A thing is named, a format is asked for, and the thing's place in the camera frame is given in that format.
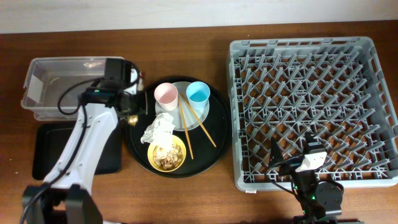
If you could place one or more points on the clear plastic bin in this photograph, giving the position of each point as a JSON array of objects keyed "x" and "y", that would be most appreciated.
[{"x": 53, "y": 84}]

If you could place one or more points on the grey dishwasher rack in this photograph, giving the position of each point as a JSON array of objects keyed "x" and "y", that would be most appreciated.
[{"x": 331, "y": 87}]

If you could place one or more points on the food scraps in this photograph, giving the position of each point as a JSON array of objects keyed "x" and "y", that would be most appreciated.
[{"x": 168, "y": 158}]

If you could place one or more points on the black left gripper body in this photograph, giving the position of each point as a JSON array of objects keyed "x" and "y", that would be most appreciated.
[{"x": 139, "y": 104}]

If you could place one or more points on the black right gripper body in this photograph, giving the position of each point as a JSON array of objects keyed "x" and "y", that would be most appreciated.
[{"x": 288, "y": 168}]

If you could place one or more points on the blue plastic cup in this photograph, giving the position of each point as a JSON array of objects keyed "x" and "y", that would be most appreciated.
[{"x": 198, "y": 94}]

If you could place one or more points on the black rectangular tray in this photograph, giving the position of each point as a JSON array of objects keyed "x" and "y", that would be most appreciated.
[{"x": 51, "y": 140}]

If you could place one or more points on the grey round plate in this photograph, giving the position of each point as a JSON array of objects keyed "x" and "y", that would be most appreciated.
[{"x": 190, "y": 120}]

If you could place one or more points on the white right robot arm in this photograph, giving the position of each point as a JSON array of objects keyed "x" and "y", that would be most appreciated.
[{"x": 320, "y": 200}]

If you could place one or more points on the pink plastic cup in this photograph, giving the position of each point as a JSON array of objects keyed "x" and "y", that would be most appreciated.
[{"x": 166, "y": 94}]

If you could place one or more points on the gold foil wrapper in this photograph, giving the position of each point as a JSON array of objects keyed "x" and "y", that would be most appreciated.
[{"x": 132, "y": 120}]

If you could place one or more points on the round black tray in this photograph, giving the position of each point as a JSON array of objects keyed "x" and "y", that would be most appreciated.
[{"x": 217, "y": 123}]

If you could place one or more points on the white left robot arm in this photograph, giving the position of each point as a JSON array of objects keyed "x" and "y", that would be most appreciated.
[{"x": 65, "y": 194}]

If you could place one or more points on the yellow bowl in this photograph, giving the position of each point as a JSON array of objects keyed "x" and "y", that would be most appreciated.
[{"x": 176, "y": 141}]

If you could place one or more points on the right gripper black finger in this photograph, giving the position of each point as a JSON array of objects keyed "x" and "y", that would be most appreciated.
[
  {"x": 310, "y": 143},
  {"x": 276, "y": 157}
]

